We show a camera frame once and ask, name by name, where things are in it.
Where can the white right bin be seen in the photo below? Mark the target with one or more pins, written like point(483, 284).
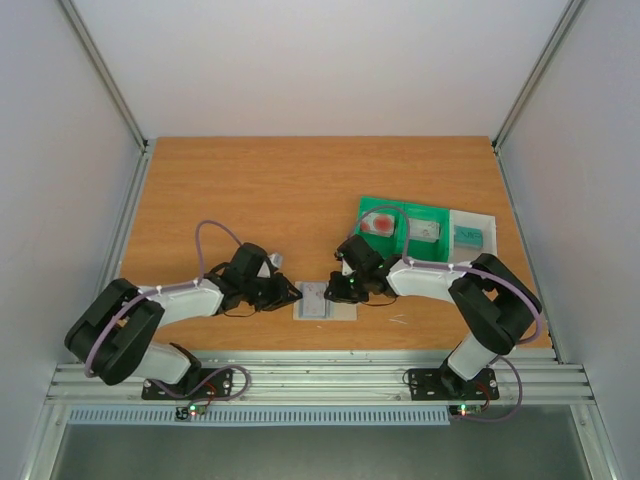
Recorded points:
point(486, 223)

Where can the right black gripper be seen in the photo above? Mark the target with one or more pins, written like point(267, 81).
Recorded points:
point(339, 289)

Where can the right aluminium frame post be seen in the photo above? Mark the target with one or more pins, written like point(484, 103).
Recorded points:
point(543, 62)

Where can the card with red circles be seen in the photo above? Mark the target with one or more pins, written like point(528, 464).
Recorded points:
point(378, 224)

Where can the right small circuit board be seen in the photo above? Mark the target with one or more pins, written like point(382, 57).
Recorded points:
point(466, 410)

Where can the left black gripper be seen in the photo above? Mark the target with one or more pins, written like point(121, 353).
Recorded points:
point(281, 298)

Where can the small circuit board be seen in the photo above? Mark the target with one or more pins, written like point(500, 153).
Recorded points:
point(466, 410)
point(192, 412)

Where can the aluminium frame post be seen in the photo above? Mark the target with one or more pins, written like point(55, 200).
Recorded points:
point(92, 51)
point(543, 62)

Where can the left small circuit board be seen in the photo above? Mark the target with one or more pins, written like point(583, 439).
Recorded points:
point(192, 412)

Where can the green middle bin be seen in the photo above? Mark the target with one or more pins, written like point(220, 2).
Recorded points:
point(437, 252)

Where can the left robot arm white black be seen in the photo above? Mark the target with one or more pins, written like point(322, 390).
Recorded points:
point(114, 337)

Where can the white card red pattern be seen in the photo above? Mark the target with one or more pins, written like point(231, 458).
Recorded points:
point(313, 305)

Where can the translucent grey card holder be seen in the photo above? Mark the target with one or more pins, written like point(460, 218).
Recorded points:
point(341, 311)

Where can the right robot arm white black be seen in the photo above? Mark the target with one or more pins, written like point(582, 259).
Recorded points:
point(495, 305)

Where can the left aluminium frame post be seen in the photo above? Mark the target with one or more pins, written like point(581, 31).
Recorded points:
point(92, 51)

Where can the aluminium front rail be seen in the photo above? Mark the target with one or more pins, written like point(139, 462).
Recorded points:
point(345, 377)

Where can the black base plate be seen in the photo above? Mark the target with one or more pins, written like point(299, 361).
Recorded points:
point(431, 384)
point(201, 383)

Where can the teal VIP card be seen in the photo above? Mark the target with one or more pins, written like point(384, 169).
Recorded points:
point(468, 237)

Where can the green left bin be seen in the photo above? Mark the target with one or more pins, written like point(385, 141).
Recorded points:
point(385, 246)

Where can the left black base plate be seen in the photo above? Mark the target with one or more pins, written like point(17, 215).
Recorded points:
point(201, 383)

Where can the grey patterned card in bin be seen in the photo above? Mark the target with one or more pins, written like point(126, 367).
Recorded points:
point(427, 231)

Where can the green bin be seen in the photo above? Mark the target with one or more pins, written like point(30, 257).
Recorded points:
point(437, 252)
point(385, 246)

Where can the grey slotted cable duct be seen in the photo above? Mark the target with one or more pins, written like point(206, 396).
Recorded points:
point(261, 416)

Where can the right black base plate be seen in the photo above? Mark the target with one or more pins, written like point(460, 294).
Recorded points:
point(431, 384)

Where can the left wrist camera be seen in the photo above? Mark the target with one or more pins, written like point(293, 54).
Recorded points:
point(276, 260)

